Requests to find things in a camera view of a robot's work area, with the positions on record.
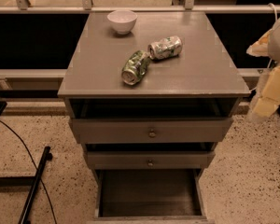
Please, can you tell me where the green crushed soda can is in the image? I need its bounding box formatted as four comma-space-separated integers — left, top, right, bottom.
121, 50, 151, 86

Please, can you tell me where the white hanging cable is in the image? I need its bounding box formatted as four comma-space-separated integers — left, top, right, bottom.
250, 2, 279, 92

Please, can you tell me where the black floor cable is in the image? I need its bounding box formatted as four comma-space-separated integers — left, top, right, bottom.
0, 119, 58, 224

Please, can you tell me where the bottom open grey drawer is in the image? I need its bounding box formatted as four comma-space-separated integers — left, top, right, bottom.
87, 168, 216, 224

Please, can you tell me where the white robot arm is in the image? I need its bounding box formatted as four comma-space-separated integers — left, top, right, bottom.
246, 17, 280, 119

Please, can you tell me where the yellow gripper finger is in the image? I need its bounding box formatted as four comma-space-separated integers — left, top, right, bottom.
253, 64, 280, 118
246, 30, 271, 57

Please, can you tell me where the top grey drawer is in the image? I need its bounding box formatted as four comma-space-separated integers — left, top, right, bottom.
70, 118, 232, 144

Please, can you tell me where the grey wooden drawer cabinet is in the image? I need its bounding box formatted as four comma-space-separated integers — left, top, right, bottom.
57, 10, 251, 224

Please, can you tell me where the white green crushed can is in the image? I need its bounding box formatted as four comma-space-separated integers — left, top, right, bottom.
147, 35, 183, 60

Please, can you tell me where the black metal stand leg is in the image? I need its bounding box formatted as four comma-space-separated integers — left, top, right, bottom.
0, 147, 53, 224

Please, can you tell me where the white ceramic bowl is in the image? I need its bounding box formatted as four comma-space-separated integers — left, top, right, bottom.
107, 10, 138, 35

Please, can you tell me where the middle grey drawer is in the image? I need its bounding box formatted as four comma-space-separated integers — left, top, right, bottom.
86, 151, 215, 170

